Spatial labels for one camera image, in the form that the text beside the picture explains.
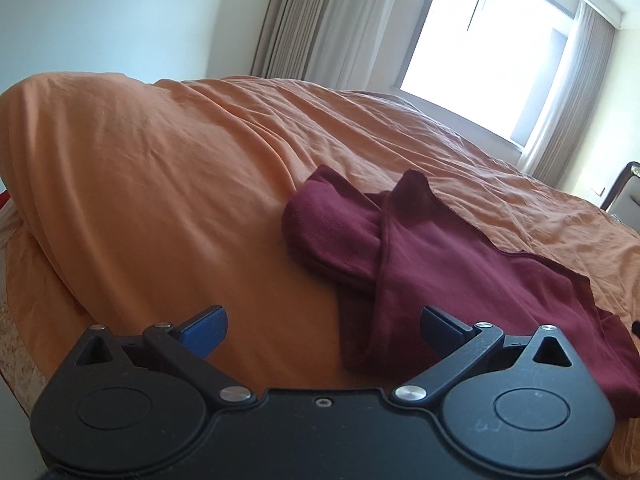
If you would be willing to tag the window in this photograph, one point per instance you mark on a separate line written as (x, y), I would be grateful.
(480, 55)

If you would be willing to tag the beige patterned bed sheet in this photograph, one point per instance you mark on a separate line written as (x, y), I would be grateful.
(20, 330)

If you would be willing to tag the white wall socket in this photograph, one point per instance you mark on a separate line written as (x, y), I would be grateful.
(599, 191)

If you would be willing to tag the grey curtain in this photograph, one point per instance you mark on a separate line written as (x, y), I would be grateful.
(330, 20)
(565, 105)

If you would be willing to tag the red blanket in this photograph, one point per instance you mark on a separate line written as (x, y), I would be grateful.
(4, 201)

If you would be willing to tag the padded headboard with wooden frame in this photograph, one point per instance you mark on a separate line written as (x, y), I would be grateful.
(622, 192)

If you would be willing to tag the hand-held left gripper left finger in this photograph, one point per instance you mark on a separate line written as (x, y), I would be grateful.
(206, 331)

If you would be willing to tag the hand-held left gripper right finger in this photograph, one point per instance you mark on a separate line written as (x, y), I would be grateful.
(440, 331)

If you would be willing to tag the maroon long-sleeve sweater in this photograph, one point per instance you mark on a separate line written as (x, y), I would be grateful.
(450, 280)

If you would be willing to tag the orange duvet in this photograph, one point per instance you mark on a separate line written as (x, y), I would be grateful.
(175, 185)

